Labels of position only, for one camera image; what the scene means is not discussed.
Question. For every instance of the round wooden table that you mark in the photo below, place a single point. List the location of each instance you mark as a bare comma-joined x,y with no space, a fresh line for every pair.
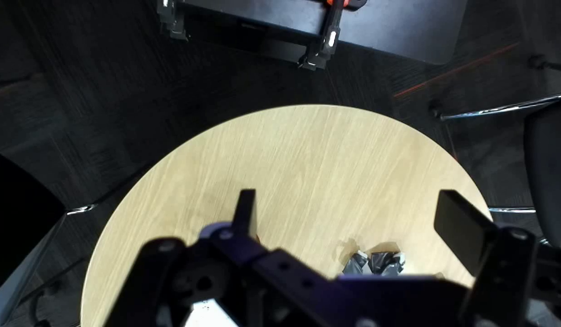
327,180

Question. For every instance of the crumpled silver foil wrapper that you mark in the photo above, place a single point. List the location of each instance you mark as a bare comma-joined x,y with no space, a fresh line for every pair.
380,260

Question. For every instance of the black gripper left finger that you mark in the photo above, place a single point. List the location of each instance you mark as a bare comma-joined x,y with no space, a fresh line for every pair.
242,220

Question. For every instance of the black office chair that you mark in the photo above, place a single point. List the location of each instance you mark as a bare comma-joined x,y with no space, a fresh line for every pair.
543,165

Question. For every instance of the orange black clamp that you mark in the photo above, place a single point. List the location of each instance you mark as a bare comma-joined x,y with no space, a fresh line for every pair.
320,53

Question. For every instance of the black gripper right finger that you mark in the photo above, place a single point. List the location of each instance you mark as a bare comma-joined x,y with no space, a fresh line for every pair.
464,229

